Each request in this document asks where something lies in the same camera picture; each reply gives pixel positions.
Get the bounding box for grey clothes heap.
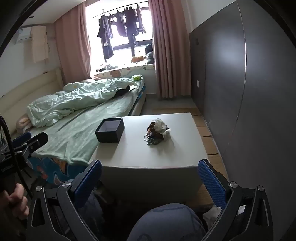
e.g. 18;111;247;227
96;64;118;72

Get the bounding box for white air conditioner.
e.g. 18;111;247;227
16;25;35;44

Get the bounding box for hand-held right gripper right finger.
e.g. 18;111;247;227
197;159;274;241

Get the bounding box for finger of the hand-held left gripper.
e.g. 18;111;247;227
23;132;49;154
13;132;32;146

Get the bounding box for white square table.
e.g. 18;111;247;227
91;112;210;202

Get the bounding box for dark hanging jacket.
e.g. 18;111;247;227
97;14;114;39

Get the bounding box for light green quilt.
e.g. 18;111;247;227
27;77;145;128

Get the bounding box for black cable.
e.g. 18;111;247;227
0;113;34;205

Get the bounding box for white pillow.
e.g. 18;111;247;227
63;81;84;91

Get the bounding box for white cloth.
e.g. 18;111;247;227
203;205;223;229

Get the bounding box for person's left hand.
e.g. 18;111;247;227
0;183;30;220

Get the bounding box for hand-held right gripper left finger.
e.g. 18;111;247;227
26;159;102;241

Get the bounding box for dark hanging garment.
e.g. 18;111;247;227
125;6;139;47
136;4;147;35
113;10;127;37

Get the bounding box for person's dark trouser leg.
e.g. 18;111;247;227
77;185;110;241

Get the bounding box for pile of jewelry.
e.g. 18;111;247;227
143;118;172;146

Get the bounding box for person's blue trouser leg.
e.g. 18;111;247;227
127;203;207;241

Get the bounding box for light green bed sheet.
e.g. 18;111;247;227
35;91;146;165

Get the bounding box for dark hanging pants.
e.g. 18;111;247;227
102;37;115;62

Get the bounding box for blue cartoon print mattress cover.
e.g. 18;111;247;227
29;155;93;186

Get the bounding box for black jewelry box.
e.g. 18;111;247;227
95;117;125;143

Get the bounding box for pink pillow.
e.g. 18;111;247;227
16;116;33;133

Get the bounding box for pink curtain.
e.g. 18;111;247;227
148;0;192;100
55;3;93;85

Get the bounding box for beige hanging towel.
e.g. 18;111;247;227
31;25;50;64

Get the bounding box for dark cushions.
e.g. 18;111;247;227
144;44;155;65

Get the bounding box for printed window seat cushion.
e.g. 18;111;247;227
94;65;155;80

